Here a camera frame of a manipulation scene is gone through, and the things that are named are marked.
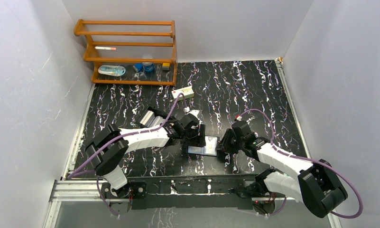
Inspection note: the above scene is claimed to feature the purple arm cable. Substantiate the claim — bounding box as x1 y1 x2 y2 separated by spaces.
236 108 364 219
67 92 190 218

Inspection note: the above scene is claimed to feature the aluminium frame rail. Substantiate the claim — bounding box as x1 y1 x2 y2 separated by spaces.
43 179 115 228

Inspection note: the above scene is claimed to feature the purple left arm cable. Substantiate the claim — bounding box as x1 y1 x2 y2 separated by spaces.
67 92 190 218

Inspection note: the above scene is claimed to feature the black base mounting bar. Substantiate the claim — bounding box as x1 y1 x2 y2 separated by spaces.
100 174 284 213

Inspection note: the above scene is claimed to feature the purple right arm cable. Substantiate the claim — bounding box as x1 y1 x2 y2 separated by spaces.
236 108 364 219

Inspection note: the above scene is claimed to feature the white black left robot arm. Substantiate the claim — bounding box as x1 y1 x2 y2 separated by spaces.
84 112 206 198

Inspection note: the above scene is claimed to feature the black card holder box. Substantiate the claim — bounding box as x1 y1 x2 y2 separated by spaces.
136 106 177 128

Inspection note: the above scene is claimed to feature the white pink marker pen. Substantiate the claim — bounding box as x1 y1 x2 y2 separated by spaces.
94 46 117 51

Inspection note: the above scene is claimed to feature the blue white plastic package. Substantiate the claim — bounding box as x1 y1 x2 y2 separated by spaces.
98 65 126 76

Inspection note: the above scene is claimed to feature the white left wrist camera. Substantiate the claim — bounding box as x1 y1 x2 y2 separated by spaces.
184 107 200 121

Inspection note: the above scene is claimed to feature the blue jar clear lid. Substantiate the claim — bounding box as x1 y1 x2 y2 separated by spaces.
142 55 155 73

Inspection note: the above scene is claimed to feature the small blue block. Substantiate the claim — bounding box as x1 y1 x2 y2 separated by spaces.
133 63 144 72

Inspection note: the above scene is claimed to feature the small yellow black block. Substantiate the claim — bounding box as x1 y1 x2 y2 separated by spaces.
162 63 171 71

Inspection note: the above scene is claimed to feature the wooden shelf rack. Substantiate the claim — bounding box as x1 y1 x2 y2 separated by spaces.
74 19 177 86

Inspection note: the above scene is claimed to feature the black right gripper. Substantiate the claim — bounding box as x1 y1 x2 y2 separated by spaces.
215 128 245 155

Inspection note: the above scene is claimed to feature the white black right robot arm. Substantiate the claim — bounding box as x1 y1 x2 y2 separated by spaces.
216 121 348 218

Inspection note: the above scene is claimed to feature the white green red carton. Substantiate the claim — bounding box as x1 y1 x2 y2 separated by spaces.
171 86 195 101

